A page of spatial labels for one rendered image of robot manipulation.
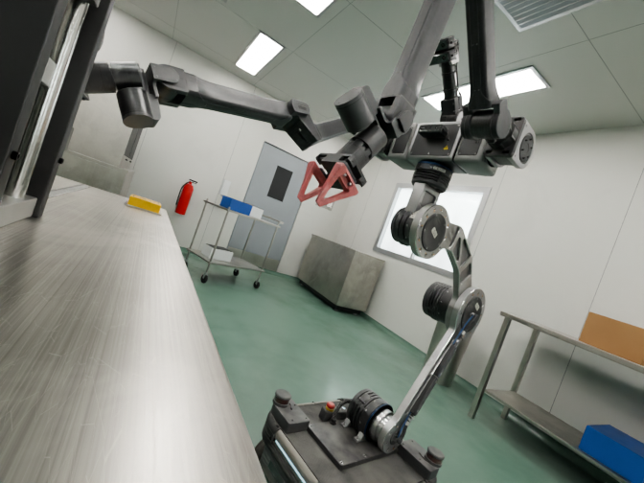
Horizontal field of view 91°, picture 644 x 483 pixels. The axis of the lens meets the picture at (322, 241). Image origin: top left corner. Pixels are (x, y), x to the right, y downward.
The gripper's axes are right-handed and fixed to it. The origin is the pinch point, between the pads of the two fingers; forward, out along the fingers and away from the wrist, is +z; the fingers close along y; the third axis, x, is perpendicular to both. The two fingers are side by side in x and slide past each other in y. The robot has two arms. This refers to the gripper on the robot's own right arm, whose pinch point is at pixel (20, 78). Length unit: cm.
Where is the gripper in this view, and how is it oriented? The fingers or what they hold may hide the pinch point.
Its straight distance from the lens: 85.4
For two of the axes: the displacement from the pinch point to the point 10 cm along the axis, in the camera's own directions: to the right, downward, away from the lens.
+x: -1.1, -9.6, -2.7
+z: -8.8, 2.2, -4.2
